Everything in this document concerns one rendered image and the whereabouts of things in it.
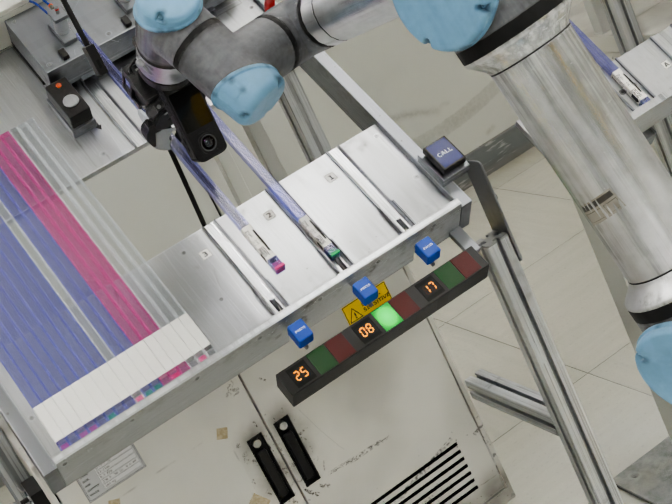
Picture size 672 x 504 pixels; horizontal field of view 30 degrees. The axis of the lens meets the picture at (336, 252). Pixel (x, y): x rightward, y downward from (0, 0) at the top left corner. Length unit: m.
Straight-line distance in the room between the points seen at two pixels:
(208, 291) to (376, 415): 0.53
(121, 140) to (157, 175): 1.76
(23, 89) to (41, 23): 0.10
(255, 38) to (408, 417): 0.94
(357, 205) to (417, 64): 2.22
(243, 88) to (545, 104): 0.40
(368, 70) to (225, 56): 2.51
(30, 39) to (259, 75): 0.65
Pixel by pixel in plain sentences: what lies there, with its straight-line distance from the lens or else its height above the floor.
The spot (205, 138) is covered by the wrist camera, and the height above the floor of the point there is 1.00.
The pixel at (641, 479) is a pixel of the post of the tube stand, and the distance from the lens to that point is 2.36.
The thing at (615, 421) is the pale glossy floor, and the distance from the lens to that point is 2.57.
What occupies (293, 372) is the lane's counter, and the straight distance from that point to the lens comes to 1.68.
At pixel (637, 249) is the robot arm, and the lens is 1.17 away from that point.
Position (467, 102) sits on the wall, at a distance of 4.09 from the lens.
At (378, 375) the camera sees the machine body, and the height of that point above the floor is 0.42.
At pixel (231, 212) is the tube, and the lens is 1.66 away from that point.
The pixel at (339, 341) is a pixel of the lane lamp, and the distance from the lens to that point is 1.70.
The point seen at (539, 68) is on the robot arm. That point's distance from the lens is 1.13.
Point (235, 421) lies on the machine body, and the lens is 2.05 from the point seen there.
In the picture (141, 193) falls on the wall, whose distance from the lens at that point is 3.66.
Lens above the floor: 1.32
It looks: 19 degrees down
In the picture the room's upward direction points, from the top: 26 degrees counter-clockwise
